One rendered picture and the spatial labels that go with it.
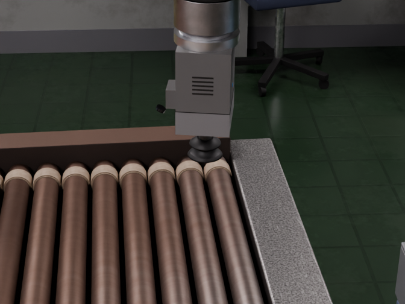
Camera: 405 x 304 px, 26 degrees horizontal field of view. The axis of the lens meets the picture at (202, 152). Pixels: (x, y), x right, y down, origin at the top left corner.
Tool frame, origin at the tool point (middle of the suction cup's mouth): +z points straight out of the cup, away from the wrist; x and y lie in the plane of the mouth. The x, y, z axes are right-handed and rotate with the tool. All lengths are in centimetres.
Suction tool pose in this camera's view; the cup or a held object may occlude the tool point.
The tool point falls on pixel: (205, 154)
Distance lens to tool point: 107.6
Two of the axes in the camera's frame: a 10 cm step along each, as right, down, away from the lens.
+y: -0.9, 4.8, -8.7
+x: 10.0, 0.6, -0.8
